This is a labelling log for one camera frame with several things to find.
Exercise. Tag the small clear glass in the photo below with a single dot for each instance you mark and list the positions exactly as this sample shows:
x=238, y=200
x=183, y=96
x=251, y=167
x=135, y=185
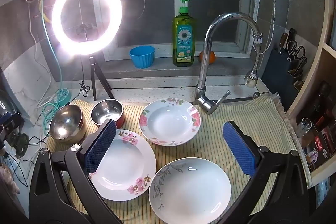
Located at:
x=304, y=125

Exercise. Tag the chrome faucet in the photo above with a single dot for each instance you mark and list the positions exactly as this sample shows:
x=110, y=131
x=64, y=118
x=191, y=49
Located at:
x=207, y=56

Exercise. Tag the orange fruit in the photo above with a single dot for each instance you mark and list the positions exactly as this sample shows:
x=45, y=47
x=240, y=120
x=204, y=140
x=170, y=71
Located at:
x=211, y=57

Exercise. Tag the dark glass bottle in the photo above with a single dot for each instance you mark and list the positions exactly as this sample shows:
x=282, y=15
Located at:
x=321, y=100

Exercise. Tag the blue ribbed cup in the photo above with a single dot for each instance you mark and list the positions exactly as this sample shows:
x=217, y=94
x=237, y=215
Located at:
x=141, y=57

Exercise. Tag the dark red box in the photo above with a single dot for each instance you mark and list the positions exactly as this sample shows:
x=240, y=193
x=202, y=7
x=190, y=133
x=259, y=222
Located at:
x=317, y=150

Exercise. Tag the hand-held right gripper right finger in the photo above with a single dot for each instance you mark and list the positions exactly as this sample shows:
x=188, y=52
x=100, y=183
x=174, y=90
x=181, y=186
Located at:
x=240, y=149

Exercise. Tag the person's left hand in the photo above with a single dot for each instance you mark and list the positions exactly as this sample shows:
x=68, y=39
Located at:
x=8, y=176

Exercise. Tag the black tripod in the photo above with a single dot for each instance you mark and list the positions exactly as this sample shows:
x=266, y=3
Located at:
x=92, y=77

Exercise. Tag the striped yellow cloth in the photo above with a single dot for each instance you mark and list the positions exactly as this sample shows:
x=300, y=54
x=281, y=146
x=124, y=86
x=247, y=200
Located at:
x=210, y=140

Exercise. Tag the dark knife block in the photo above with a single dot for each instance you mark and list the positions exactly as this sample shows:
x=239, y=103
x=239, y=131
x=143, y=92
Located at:
x=278, y=69

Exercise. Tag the green dish soap bottle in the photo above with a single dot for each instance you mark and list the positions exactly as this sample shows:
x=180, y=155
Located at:
x=183, y=40

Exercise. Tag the red steel bowl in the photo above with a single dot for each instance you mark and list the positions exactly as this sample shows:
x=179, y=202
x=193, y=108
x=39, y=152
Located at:
x=105, y=111

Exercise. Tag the wooden shelf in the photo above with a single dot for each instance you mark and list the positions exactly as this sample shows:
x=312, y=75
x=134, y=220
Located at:
x=325, y=61

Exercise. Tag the grey leaf plate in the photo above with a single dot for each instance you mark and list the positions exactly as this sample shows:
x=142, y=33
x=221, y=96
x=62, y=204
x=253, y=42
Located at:
x=194, y=190

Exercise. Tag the pink blossom plate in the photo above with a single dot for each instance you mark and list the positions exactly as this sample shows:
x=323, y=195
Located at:
x=126, y=166

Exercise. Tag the black scissors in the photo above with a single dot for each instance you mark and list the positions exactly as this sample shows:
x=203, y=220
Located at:
x=299, y=52

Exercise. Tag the large steel bowl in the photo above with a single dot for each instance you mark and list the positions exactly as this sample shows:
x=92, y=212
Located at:
x=65, y=124

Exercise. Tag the pink rose plate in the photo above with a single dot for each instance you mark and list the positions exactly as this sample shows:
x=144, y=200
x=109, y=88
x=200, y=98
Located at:
x=170, y=121

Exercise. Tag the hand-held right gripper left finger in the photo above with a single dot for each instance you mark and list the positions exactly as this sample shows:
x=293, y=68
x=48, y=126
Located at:
x=99, y=148

